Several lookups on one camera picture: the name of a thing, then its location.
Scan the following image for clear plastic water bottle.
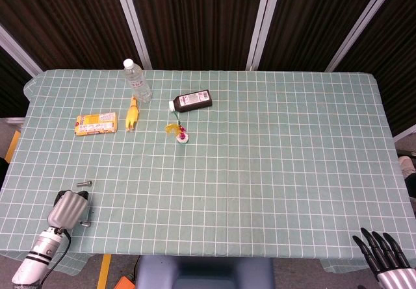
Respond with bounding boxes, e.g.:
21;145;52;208
122;58;153;104

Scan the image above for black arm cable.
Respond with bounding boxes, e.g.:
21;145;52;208
38;227;72;288

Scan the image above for yellow snack package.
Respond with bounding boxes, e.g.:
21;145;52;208
75;112;118;137

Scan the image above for green checked tablecloth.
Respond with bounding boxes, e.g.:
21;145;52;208
0;69;416;277

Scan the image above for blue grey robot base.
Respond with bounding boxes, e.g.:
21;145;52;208
135;255;276;289

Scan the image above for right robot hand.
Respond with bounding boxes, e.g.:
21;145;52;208
352;227;415;289

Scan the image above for dark brown bottle white cap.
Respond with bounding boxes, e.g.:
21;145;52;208
168;89;214;113

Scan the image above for yellow rubber chicken toy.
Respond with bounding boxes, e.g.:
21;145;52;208
125;95;141;132

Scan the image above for white partition post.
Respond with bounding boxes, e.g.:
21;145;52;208
324;0;404;73
246;0;276;71
112;0;153;71
0;24;43;77

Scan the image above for small flower toy ornament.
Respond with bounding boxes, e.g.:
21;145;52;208
164;112;191;145

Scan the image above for dark brown partition panel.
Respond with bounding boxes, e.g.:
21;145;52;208
125;0;267;71
334;0;416;137
0;0;144;72
259;0;394;72

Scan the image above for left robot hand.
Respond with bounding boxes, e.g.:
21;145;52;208
47;190;90;231

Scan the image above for orange box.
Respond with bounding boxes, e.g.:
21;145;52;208
113;275;137;289

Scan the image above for beige shoe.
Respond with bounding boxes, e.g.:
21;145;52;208
398;155;416;178

